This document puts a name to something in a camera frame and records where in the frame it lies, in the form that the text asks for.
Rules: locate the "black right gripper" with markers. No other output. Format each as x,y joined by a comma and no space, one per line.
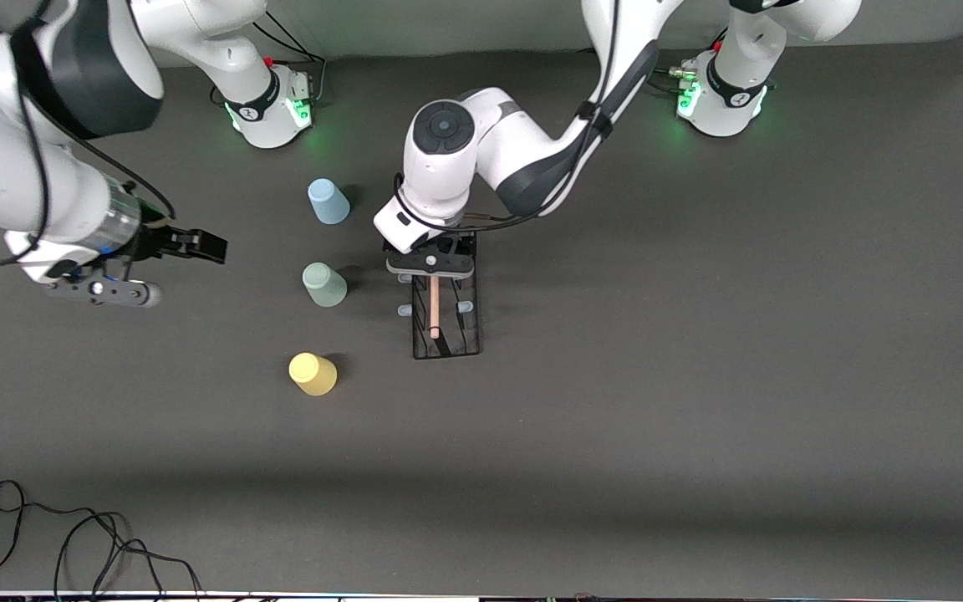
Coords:
155,240

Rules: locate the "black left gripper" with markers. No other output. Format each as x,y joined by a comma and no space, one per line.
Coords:
454,246

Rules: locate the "pale green plastic cup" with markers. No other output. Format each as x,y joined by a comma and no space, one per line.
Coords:
325,286

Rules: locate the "yellow plastic cup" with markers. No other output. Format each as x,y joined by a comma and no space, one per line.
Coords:
313,374

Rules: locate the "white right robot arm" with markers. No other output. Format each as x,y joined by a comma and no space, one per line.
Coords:
13,167

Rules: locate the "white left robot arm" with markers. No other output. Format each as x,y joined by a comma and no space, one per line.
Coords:
523,142

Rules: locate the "pale blue plastic cup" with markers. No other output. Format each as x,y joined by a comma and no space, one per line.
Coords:
329,203

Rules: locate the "dark grey table cover sheet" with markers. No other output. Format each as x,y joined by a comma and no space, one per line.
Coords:
615,418

